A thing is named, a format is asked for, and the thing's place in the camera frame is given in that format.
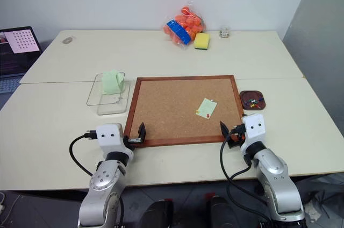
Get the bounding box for bag of orange balls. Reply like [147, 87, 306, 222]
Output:
[162, 2, 207, 52]

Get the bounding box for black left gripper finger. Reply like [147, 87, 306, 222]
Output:
[137, 122, 147, 143]

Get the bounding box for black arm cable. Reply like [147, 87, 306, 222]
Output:
[69, 130, 98, 178]
[220, 132, 270, 214]

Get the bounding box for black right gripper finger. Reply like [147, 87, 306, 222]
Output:
[219, 120, 230, 139]

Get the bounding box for small clear glass jar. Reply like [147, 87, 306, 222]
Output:
[219, 26, 232, 39]

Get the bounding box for wood framed cork board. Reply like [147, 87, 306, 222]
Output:
[124, 75, 246, 148]

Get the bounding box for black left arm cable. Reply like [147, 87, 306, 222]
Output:
[69, 130, 98, 178]

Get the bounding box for green paper note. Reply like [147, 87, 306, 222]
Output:
[195, 97, 218, 119]

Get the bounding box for dark rounded shape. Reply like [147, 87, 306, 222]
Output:
[139, 198, 174, 228]
[205, 193, 238, 228]

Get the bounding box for yellow green sponge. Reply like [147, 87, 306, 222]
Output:
[193, 32, 211, 51]

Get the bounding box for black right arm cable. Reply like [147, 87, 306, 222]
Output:
[220, 132, 270, 214]

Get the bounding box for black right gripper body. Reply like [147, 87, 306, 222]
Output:
[226, 123, 247, 149]

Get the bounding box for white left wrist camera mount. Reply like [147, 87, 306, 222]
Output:
[95, 123, 134, 159]

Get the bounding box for green sticky note pad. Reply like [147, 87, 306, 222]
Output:
[102, 69, 126, 96]

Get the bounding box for open laptop computer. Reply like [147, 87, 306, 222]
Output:
[0, 26, 44, 95]

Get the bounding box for clear plastic container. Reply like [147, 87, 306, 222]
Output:
[86, 71, 132, 117]

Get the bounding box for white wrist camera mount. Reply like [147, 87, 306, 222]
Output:
[95, 123, 134, 159]
[241, 113, 267, 146]

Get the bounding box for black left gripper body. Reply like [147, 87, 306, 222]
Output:
[123, 134, 143, 151]

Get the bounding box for brown round-cornered tray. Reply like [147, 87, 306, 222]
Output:
[239, 90, 268, 111]

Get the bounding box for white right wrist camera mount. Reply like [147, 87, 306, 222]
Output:
[241, 113, 267, 146]

